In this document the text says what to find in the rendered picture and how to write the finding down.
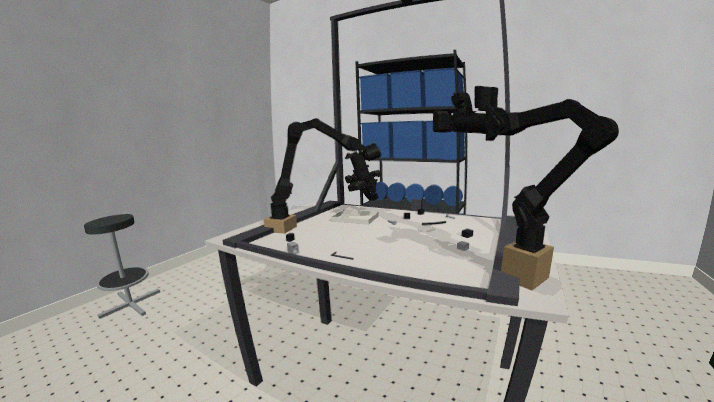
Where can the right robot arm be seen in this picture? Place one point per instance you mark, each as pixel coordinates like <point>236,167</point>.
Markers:
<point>281,210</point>

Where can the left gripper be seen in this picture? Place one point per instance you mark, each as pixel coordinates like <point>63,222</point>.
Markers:
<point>457,122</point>

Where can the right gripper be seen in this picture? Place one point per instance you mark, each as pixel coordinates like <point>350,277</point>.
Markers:
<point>369,184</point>

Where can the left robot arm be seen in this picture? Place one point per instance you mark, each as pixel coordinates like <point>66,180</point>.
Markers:
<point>597,133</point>

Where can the black diagonal bars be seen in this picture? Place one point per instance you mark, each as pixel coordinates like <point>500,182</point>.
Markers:
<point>338,166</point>

